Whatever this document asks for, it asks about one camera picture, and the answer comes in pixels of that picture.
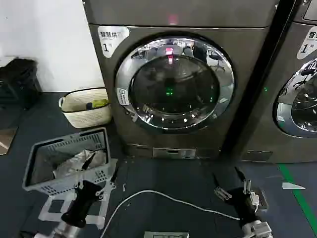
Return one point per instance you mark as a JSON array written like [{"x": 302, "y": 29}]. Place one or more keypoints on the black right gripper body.
[{"x": 244, "y": 205}]

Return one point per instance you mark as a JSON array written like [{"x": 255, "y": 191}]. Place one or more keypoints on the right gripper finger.
[
  {"x": 223, "y": 193},
  {"x": 247, "y": 186}
]

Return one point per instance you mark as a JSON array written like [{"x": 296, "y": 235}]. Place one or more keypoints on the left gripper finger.
[
  {"x": 114, "y": 174},
  {"x": 88, "y": 163}
]

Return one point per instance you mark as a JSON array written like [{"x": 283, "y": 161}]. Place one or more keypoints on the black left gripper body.
[{"x": 83, "y": 203}]

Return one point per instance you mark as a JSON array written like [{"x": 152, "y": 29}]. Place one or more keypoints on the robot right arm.
[{"x": 257, "y": 229}]

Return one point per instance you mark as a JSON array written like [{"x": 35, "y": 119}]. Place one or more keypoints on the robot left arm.
[{"x": 64, "y": 230}]

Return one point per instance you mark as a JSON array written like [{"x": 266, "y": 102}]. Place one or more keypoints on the grey crumpled cloth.
[{"x": 69, "y": 166}]

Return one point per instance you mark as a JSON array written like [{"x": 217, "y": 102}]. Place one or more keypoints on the grey wrist box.
[{"x": 263, "y": 200}]

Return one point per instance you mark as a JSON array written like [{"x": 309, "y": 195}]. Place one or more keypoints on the grey plastic laundry basket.
[{"x": 74, "y": 144}]

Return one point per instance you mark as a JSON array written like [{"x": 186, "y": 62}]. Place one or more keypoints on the dryer service hatch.
[
  {"x": 257, "y": 155},
  {"x": 173, "y": 153}
]

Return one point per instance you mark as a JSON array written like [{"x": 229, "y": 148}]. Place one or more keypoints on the white floor tape piece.
[{"x": 291, "y": 186}]

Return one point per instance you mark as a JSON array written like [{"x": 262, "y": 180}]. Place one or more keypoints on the white woven basket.
[{"x": 86, "y": 117}]

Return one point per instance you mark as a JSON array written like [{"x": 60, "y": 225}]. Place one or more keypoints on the green floor tape line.
[{"x": 297, "y": 194}]

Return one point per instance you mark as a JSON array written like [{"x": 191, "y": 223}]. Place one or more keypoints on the green cloth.
[{"x": 101, "y": 102}]

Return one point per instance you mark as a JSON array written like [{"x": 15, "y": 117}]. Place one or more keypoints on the printed paper floor marker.
[{"x": 166, "y": 235}]

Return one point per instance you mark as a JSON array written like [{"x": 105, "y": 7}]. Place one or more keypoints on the small white door label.
[{"x": 122, "y": 96}]

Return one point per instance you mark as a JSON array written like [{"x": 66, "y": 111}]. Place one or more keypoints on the brown cardboard piece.
[{"x": 7, "y": 140}]

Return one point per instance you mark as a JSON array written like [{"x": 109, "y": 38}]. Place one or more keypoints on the round glass dryer door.
[
  {"x": 173, "y": 81},
  {"x": 304, "y": 106}
]

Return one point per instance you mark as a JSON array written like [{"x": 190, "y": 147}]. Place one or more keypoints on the black plastic crate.
[{"x": 18, "y": 81}]

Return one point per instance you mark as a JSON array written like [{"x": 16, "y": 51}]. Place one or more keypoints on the grey dryer with red light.
[{"x": 247, "y": 74}]

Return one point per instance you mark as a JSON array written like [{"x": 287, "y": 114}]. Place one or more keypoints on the white dryer number sticker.
[
  {"x": 111, "y": 39},
  {"x": 308, "y": 42}
]

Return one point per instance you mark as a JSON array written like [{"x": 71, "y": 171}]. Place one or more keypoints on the clear plastic floor frame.
[{"x": 47, "y": 213}]

